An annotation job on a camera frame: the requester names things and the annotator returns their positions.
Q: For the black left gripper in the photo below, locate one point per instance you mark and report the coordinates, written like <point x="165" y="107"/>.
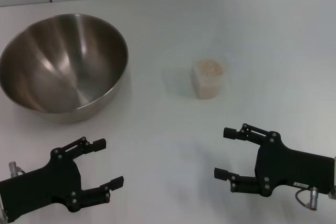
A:
<point x="52" y="182"/>

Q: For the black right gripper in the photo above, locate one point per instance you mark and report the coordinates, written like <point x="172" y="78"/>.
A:
<point x="288" y="167"/>

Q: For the stainless steel mixing bowl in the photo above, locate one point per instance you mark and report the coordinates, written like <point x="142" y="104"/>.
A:
<point x="65" y="64"/>

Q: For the white rice grains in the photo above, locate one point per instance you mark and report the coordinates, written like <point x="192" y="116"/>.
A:
<point x="210" y="67"/>

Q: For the clear plastic cup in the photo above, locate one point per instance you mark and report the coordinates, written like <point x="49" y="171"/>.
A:
<point x="207" y="87"/>

